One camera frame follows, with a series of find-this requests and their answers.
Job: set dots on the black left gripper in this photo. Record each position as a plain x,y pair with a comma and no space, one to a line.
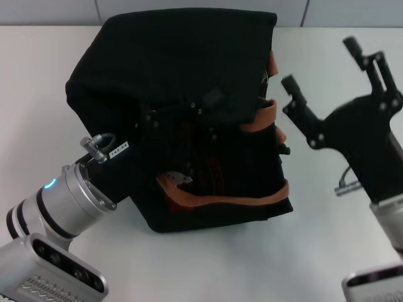
130,171

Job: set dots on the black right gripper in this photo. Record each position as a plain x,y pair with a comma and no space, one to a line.
368,141

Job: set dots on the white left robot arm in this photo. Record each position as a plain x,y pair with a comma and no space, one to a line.
66,204

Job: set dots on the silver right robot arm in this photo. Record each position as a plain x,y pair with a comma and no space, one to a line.
390,226

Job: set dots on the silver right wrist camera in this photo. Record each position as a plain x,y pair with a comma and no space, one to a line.
374,286

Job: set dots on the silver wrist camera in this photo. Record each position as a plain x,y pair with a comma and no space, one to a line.
374,286
50,267

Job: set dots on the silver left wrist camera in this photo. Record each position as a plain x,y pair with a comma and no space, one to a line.
50,267

